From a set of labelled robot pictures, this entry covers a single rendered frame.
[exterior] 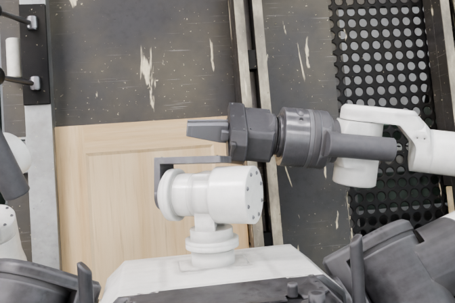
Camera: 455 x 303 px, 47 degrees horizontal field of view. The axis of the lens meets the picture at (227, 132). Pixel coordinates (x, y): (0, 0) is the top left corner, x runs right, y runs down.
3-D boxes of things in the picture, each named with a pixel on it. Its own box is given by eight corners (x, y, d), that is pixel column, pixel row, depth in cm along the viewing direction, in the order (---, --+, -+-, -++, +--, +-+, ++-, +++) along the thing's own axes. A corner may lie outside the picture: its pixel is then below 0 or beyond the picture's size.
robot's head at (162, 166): (216, 224, 57) (215, 155, 58) (147, 222, 60) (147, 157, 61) (236, 220, 63) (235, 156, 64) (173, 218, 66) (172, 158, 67)
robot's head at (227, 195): (248, 250, 56) (243, 169, 56) (164, 247, 60) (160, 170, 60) (265, 235, 63) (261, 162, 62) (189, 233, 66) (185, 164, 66)
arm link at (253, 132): (230, 86, 81) (306, 93, 82) (223, 139, 85) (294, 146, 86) (233, 124, 70) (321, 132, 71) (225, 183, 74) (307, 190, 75)
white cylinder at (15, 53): (7, 41, 106) (9, 80, 105) (3, 37, 103) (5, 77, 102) (23, 40, 107) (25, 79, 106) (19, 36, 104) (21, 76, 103)
